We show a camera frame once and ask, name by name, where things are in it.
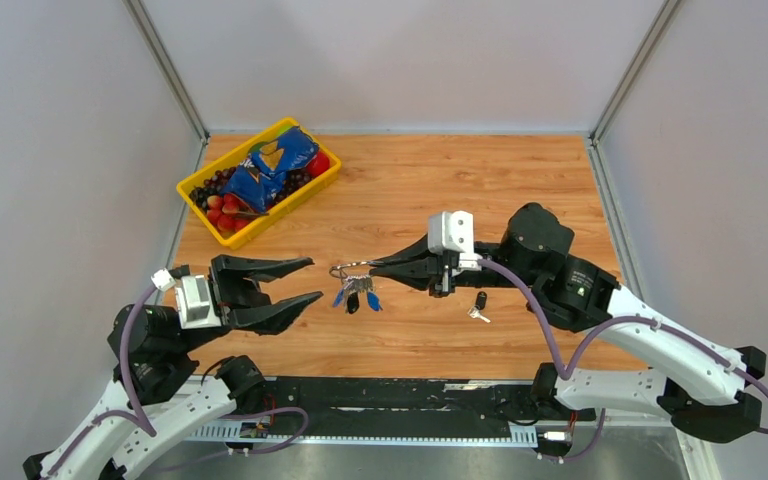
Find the key with blue tag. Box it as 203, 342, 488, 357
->
365, 291, 382, 312

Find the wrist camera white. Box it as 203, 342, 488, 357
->
427, 210, 481, 272
150, 265, 222, 330

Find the red apple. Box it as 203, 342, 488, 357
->
305, 151, 330, 178

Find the yellow plastic bin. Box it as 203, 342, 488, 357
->
176, 117, 342, 249

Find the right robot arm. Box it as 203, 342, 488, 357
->
371, 202, 766, 444

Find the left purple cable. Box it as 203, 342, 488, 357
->
39, 284, 312, 480

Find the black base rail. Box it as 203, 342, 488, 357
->
229, 376, 574, 439

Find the red strawberries cluster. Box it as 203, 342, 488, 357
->
204, 194, 251, 235

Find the dark grape bunch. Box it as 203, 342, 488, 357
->
187, 167, 313, 212

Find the aluminium frame rail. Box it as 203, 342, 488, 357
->
79, 377, 723, 480

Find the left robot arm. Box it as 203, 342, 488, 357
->
23, 255, 323, 479

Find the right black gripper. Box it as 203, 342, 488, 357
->
369, 231, 539, 297

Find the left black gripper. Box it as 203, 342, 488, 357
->
174, 249, 325, 353

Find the blue snack bag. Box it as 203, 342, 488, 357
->
223, 126, 320, 197

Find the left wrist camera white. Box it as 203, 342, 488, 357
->
150, 265, 222, 330

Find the large metal keyring with keys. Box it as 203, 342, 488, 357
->
328, 260, 383, 315

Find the key with black tag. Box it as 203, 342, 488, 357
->
468, 291, 491, 323

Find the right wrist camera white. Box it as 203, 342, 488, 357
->
427, 210, 481, 272

